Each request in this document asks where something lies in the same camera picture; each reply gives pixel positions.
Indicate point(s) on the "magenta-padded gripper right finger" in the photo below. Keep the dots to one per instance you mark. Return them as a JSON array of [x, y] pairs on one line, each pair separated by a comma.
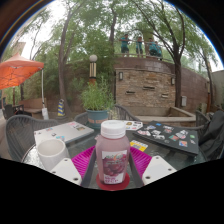
[[158, 170]]

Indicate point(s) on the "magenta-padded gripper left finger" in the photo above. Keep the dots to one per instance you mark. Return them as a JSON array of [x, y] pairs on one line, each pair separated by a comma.
[[65, 170]]

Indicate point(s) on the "pink juice bottle white cap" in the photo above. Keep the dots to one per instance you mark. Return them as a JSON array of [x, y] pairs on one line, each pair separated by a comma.
[[112, 153]]

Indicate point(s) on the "white cup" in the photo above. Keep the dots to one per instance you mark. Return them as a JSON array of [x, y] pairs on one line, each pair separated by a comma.
[[50, 156]]

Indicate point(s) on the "black laptop with stickers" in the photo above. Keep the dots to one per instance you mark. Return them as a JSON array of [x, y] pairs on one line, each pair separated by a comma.
[[166, 144]]

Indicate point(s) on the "silver laptop with stickers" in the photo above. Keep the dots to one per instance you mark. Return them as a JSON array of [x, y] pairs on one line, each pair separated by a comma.
[[66, 131]]

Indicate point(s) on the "white sticker sheet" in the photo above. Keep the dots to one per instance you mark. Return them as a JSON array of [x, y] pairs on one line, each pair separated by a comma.
[[133, 125]]

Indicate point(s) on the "green plant in teal pot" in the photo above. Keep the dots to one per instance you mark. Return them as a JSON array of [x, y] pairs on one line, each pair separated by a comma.
[[96, 118]]

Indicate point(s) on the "blue yellow striped cone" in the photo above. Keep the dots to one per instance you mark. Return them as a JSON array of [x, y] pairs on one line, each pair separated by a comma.
[[61, 108]]

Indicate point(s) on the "black jacket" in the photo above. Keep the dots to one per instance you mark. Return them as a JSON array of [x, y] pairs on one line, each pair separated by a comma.
[[215, 133]]

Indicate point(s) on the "dark patio chair group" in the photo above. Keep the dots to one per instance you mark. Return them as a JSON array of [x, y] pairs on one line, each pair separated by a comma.
[[13, 110]]

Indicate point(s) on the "tall green tree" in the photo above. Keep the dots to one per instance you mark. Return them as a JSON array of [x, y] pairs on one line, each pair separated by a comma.
[[61, 83], [178, 83]]

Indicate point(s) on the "orange canopy tent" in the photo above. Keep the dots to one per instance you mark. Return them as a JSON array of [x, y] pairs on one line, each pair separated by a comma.
[[16, 71]]

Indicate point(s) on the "person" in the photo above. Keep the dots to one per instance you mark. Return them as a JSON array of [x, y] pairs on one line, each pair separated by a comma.
[[159, 50], [152, 47], [124, 43], [139, 46]]

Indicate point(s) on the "grey wall box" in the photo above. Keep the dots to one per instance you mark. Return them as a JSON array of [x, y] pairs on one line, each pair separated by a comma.
[[184, 101]]

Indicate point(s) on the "wall lamp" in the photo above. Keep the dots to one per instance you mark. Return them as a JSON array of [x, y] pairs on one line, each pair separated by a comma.
[[172, 81], [121, 76]]

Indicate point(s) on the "globe lamp post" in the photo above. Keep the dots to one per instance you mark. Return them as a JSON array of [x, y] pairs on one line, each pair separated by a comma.
[[93, 70]]

